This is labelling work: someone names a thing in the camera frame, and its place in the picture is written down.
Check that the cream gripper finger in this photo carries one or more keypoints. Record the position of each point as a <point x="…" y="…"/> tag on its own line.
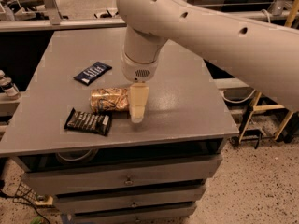
<point x="138" y="97"/>

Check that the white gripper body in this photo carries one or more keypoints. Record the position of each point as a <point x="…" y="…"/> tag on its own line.
<point x="136" y="70"/>

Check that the orange soda can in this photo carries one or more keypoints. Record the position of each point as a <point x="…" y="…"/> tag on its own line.
<point x="109" y="99"/>

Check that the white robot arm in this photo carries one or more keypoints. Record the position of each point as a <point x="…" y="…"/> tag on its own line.
<point x="263" y="55"/>

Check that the brown chocolate rxbar wrapper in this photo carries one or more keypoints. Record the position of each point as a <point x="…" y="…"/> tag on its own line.
<point x="88" y="122"/>

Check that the blue snack bar wrapper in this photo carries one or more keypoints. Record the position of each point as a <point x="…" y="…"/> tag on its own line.
<point x="93" y="72"/>

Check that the grey drawer cabinet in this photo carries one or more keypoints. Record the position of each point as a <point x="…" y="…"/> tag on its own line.
<point x="185" y="114"/>

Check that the top grey drawer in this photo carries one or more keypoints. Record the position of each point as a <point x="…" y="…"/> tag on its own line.
<point x="124" y="175"/>

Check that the grey drawer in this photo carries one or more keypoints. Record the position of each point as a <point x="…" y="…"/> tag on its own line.
<point x="136" y="215"/>
<point x="124" y="175"/>
<point x="130" y="199"/>

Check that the bottom grey drawer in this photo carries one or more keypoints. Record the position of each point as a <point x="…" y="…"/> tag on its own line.
<point x="136" y="215"/>

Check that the middle grey drawer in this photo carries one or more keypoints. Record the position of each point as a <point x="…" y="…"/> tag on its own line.
<point x="130" y="199"/>

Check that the small bottle at left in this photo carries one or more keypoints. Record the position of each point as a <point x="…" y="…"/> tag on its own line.
<point x="8" y="86"/>

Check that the grey metal rail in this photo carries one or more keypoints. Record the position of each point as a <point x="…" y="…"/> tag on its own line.
<point x="45" y="25"/>

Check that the yellow wooden easel frame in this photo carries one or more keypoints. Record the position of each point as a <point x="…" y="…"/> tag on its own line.
<point x="253" y="107"/>

